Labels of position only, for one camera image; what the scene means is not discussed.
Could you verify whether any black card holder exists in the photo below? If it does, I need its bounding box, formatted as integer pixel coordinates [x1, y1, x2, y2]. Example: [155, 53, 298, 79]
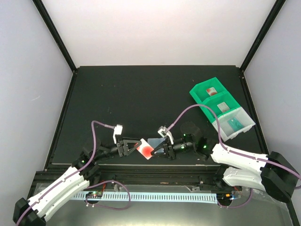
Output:
[147, 138, 165, 153]

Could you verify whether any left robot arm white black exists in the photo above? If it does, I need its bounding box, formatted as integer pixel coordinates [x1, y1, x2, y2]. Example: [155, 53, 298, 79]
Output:
[13, 138, 142, 226]

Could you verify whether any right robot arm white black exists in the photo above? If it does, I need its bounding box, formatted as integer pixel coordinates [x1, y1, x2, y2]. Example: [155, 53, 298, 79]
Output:
[150, 121, 298, 203]

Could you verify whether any grey card in bin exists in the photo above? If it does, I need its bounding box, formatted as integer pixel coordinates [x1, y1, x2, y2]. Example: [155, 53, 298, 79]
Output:
[217, 102, 230, 113]

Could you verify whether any teal card in bin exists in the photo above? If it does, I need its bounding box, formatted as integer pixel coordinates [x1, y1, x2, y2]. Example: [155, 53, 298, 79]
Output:
[227, 117, 244, 132]

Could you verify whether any red white card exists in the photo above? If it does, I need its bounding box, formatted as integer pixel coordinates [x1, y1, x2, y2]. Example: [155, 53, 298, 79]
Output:
[206, 87, 218, 96]

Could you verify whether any left controller board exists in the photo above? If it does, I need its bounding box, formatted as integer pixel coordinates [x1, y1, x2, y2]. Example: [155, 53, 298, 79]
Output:
[86, 191, 103, 199]

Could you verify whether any controller board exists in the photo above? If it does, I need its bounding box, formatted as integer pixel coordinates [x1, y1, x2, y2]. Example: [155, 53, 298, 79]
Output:
[216, 193, 241, 200]
[86, 191, 103, 199]

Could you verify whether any white translucent bin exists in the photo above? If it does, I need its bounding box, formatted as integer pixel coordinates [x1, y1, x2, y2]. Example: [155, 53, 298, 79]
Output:
[217, 107, 255, 142]

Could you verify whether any green bin far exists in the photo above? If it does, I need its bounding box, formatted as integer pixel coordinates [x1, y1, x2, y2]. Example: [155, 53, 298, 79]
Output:
[189, 77, 227, 104]

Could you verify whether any green bin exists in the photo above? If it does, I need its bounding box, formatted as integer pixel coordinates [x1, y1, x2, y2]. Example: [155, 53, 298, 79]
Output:
[189, 77, 227, 104]
[201, 91, 240, 117]

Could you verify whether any right controller board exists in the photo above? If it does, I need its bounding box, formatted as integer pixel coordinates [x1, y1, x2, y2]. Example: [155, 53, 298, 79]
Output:
[216, 193, 241, 200]

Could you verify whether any green bin middle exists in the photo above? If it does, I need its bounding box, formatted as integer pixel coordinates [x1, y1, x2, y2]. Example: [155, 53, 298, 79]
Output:
[201, 91, 240, 117]

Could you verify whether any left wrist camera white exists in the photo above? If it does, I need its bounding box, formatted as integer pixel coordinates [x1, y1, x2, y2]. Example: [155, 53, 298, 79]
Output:
[113, 124, 123, 144]

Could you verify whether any black aluminium rail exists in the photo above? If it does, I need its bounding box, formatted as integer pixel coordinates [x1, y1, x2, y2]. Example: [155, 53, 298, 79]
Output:
[35, 164, 285, 186]

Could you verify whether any purple cable loop front left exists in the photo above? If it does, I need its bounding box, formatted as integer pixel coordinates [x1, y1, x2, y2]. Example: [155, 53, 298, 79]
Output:
[85, 180, 134, 210]

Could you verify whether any purple cable loop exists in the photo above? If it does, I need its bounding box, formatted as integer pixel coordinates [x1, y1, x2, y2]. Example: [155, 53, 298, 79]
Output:
[85, 180, 134, 210]
[216, 187, 256, 210]

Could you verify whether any white slotted cable duct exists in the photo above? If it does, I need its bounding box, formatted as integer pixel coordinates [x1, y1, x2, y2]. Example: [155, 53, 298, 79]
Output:
[71, 191, 217, 204]

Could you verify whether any purple cable loop front right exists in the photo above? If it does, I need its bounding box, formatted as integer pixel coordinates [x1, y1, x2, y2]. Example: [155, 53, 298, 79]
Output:
[216, 187, 256, 210]

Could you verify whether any left frame post black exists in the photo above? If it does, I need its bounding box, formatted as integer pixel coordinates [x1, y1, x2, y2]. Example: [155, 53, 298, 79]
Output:
[33, 0, 77, 73]

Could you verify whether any frame post black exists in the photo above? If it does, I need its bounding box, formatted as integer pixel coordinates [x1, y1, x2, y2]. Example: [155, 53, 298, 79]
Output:
[33, 0, 77, 73]
[240, 0, 286, 73]

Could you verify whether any right frame post black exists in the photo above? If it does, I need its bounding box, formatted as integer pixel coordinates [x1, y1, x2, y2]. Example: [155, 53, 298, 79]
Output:
[240, 0, 286, 73]

